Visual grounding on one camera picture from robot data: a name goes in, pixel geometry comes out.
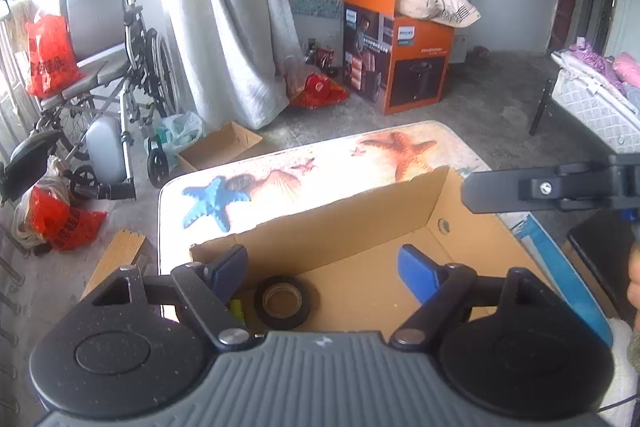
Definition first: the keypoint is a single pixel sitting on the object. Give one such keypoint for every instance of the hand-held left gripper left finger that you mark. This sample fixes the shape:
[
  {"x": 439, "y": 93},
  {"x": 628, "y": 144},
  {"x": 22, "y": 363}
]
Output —
[{"x": 230, "y": 264}]

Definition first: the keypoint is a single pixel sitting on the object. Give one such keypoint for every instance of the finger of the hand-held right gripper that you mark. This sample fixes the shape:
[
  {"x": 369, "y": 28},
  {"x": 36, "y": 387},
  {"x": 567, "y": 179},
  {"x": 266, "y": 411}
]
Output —
[{"x": 500, "y": 192}]

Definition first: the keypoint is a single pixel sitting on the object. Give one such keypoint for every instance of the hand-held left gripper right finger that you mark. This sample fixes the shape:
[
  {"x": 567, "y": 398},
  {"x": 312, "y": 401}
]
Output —
[{"x": 417, "y": 274}]

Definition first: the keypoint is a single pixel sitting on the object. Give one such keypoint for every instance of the colourful lip balm tube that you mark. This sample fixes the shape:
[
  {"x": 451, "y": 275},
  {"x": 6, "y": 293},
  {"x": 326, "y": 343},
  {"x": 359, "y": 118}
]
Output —
[{"x": 236, "y": 309}]

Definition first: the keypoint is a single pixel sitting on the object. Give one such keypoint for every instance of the brown cardboard box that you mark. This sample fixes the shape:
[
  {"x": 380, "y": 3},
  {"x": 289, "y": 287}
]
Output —
[{"x": 360, "y": 247}]

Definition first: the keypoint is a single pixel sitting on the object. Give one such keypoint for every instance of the black tape roll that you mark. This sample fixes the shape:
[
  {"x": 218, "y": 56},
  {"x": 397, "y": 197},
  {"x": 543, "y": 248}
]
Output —
[{"x": 287, "y": 302}]

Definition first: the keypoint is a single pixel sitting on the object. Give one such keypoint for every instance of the person's right hand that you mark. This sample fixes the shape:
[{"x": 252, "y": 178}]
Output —
[{"x": 635, "y": 274}]

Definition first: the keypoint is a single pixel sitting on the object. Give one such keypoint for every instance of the small wooden stool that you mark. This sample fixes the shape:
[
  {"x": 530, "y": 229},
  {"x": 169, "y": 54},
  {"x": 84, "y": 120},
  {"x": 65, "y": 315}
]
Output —
[{"x": 117, "y": 257}]

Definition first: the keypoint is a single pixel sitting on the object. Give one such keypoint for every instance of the small open cardboard box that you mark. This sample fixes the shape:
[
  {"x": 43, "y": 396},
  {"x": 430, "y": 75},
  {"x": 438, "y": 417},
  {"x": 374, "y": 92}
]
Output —
[{"x": 220, "y": 147}]

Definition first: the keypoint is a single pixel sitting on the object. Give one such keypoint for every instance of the bed with white mattress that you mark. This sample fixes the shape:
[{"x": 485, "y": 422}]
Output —
[{"x": 595, "y": 102}]

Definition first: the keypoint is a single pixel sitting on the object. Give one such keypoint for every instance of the pale green plastic bag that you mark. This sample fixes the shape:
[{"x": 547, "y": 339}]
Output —
[{"x": 180, "y": 132}]

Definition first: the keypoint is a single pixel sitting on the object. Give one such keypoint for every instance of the orange appliance carton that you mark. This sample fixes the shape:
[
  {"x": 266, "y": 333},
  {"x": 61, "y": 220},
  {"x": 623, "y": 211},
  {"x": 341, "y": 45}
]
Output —
[{"x": 400, "y": 67}]

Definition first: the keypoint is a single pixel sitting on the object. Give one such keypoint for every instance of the pink clothes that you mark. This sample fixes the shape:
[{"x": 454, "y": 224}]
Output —
[{"x": 610, "y": 64}]

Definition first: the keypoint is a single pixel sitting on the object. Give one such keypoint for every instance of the red plastic bag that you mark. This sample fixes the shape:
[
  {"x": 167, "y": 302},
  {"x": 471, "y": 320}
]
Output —
[
  {"x": 50, "y": 57},
  {"x": 60, "y": 222}
]

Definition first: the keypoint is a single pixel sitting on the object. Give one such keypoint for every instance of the red snack bag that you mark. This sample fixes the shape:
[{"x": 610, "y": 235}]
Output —
[{"x": 317, "y": 91}]

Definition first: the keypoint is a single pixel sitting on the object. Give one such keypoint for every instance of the white plastic bag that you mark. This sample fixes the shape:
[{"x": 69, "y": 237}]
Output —
[{"x": 20, "y": 222}]

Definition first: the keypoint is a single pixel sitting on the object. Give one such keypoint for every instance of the grey wheelchair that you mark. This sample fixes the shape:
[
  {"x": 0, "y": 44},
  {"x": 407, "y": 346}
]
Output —
[{"x": 105, "y": 57}]

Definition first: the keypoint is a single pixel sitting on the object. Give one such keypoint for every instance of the light grey curtain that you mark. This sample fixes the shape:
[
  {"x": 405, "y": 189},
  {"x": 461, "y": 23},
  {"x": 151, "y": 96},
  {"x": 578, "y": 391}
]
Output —
[{"x": 230, "y": 22}]

